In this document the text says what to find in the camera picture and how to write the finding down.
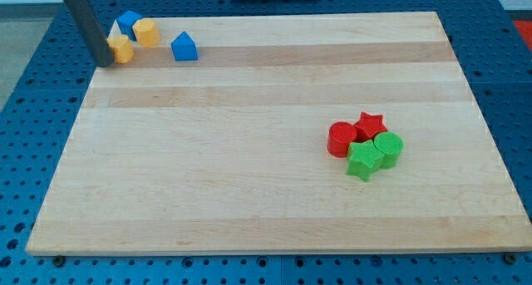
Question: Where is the blue triangle block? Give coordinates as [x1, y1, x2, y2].
[170, 32, 199, 61]

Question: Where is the yellow hexagon block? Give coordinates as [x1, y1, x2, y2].
[133, 18, 160, 47]

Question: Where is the wooden board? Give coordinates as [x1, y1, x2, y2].
[26, 12, 531, 256]

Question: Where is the red cylinder block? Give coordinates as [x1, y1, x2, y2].
[327, 121, 357, 158]

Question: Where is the green star block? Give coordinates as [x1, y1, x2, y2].
[346, 140, 385, 182]

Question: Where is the red star block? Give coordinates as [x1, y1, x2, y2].
[353, 111, 387, 142]

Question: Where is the green cylinder block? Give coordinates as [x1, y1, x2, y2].
[373, 132, 404, 169]

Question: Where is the yellow pentagon block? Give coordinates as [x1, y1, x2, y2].
[107, 35, 135, 64]

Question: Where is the blue cube block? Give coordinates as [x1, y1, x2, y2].
[116, 11, 143, 42]

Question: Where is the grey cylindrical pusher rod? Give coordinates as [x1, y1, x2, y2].
[62, 0, 115, 67]

